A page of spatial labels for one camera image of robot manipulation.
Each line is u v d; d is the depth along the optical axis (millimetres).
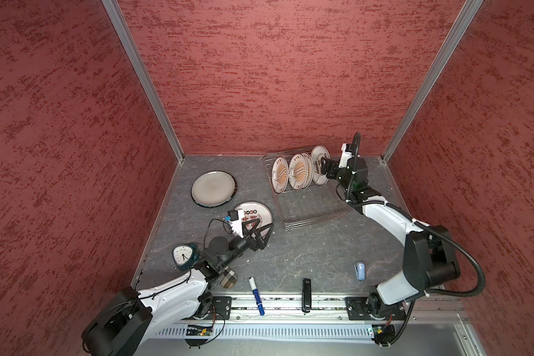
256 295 758
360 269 809
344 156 767
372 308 672
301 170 1004
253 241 670
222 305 750
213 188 1045
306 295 770
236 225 682
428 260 448
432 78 893
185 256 815
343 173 757
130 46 793
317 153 1059
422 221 497
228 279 774
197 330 724
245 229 770
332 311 757
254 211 983
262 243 675
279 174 1021
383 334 701
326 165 796
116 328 412
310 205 1010
